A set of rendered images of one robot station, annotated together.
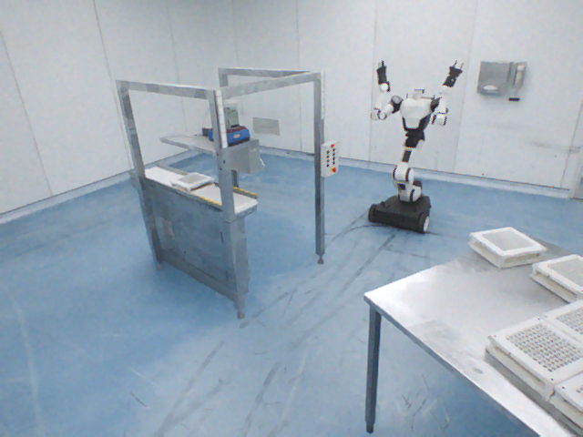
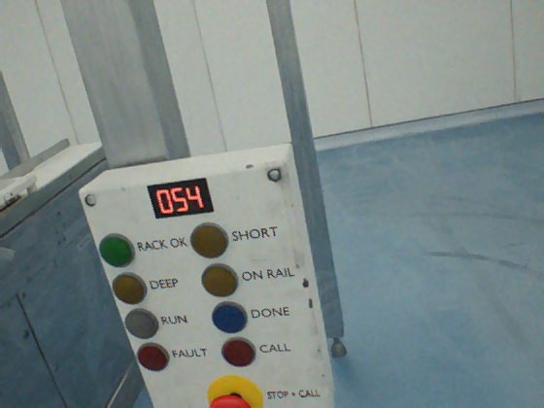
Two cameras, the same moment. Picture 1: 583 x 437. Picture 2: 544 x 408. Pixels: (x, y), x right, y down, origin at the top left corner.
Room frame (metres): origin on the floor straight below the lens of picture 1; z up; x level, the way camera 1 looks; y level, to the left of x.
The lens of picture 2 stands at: (3.01, -0.74, 1.21)
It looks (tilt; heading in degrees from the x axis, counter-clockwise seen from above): 21 degrees down; 59
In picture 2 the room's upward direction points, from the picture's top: 11 degrees counter-clockwise
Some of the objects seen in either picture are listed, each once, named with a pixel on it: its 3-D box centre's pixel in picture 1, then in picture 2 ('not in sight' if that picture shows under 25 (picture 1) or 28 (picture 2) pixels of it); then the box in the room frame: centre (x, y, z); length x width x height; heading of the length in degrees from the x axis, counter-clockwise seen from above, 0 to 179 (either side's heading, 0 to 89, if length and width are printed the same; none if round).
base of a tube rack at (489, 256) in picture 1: (504, 250); not in sight; (1.79, -1.08, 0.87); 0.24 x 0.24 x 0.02; 12
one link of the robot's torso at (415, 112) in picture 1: (417, 113); not in sight; (4.07, -1.31, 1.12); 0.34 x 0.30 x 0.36; 55
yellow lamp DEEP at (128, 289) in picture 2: not in sight; (128, 289); (3.10, -0.33, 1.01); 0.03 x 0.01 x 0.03; 137
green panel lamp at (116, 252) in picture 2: not in sight; (116, 252); (3.10, -0.33, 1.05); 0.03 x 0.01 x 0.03; 137
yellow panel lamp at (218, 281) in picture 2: not in sight; (219, 281); (3.15, -0.38, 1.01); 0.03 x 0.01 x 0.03; 137
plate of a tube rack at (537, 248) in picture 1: (506, 241); not in sight; (1.79, -1.08, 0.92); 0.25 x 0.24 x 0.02; 102
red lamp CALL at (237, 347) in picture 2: not in sight; (238, 354); (3.15, -0.38, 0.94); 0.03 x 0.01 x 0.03; 137
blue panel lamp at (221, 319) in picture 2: not in sight; (228, 319); (3.15, -0.38, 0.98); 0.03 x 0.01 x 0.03; 137
